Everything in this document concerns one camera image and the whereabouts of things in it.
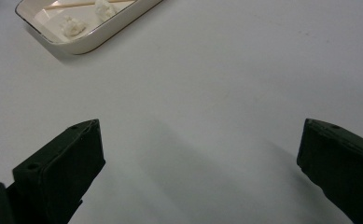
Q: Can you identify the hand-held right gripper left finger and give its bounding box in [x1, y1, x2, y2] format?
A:
[6, 119, 106, 224]

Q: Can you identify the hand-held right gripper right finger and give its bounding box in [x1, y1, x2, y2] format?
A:
[296, 118, 363, 224]

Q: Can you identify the white paper ball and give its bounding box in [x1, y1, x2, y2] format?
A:
[94, 0, 118, 22]
[60, 16, 88, 38]

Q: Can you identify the white rectangular tray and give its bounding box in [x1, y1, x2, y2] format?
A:
[14, 0, 164, 56]

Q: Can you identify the thin wooden stick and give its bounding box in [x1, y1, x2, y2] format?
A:
[43, 0, 136, 10]

